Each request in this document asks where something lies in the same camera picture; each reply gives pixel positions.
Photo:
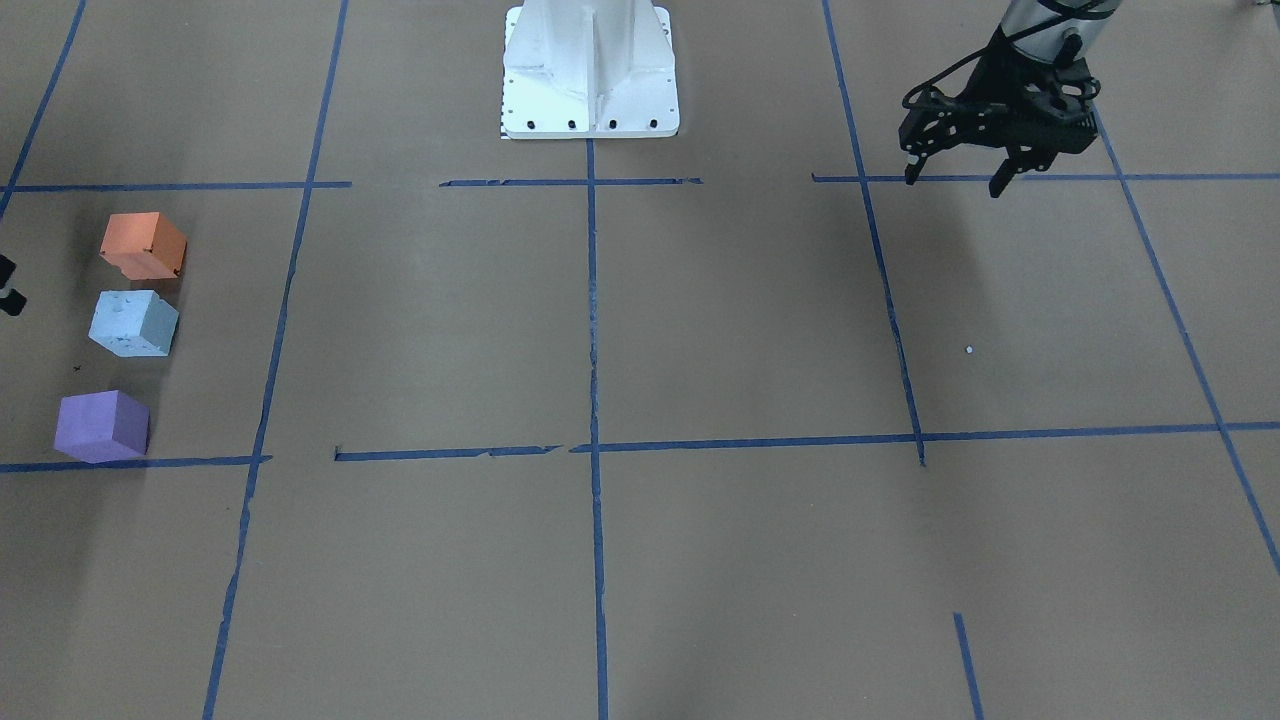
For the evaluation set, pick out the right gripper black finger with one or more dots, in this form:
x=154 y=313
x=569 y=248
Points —
x=12 y=301

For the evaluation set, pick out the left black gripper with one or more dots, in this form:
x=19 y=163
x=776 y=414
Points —
x=984 y=99

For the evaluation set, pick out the light blue foam block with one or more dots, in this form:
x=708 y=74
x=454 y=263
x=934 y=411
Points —
x=134 y=323

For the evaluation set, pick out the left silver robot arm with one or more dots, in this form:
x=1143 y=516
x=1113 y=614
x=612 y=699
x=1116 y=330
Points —
x=1030 y=25

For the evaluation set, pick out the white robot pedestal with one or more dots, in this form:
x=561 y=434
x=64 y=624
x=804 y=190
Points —
x=589 y=69

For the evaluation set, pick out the purple foam block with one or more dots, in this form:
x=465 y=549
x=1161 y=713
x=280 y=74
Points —
x=102 y=427

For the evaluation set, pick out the orange foam block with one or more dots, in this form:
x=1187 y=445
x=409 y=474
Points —
x=144 y=246

